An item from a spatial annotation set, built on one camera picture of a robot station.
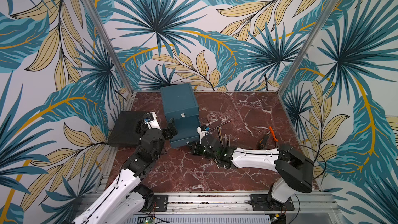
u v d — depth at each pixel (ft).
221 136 3.13
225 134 3.20
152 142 1.71
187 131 2.58
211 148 1.99
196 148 2.31
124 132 2.94
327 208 2.42
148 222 2.34
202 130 2.46
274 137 3.12
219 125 3.30
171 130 2.18
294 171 1.47
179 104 2.76
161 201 2.41
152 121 2.01
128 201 1.90
